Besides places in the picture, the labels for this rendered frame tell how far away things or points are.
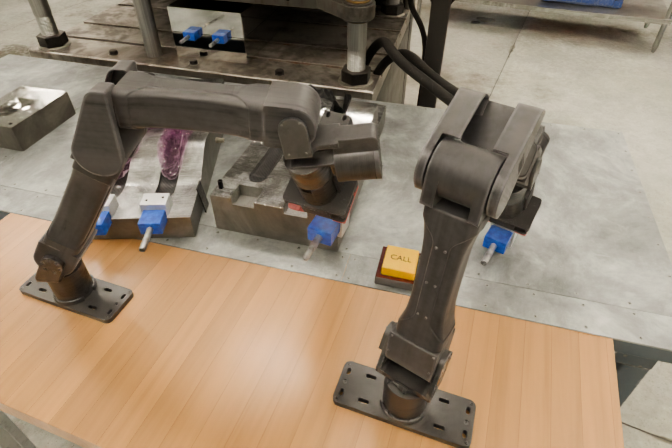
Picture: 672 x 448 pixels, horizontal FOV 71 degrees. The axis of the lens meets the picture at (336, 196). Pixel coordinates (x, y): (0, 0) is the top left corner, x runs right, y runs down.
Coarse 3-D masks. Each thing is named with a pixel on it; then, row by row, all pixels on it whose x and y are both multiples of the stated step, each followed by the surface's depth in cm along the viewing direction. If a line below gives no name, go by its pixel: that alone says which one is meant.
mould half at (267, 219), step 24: (360, 120) 107; (384, 120) 128; (240, 168) 100; (216, 192) 93; (264, 192) 93; (216, 216) 96; (240, 216) 94; (264, 216) 92; (288, 216) 90; (312, 216) 89; (288, 240) 94; (336, 240) 91
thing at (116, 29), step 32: (128, 0) 219; (160, 0) 219; (96, 32) 188; (128, 32) 188; (160, 32) 188; (288, 32) 188; (320, 32) 188; (384, 32) 188; (96, 64) 170; (160, 64) 164; (192, 64) 164; (224, 64) 164; (256, 64) 164; (288, 64) 164; (320, 64) 165; (352, 96) 151
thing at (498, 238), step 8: (496, 224) 92; (488, 232) 91; (496, 232) 91; (504, 232) 91; (512, 232) 91; (488, 240) 90; (496, 240) 90; (504, 240) 89; (512, 240) 92; (488, 248) 89; (496, 248) 90; (504, 248) 89; (488, 256) 87
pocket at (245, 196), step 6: (240, 186) 95; (246, 186) 95; (234, 192) 93; (240, 192) 96; (246, 192) 96; (252, 192) 95; (258, 192) 95; (234, 198) 94; (240, 198) 96; (246, 198) 96; (252, 198) 96; (234, 204) 92; (240, 204) 92; (246, 204) 94; (252, 204) 94
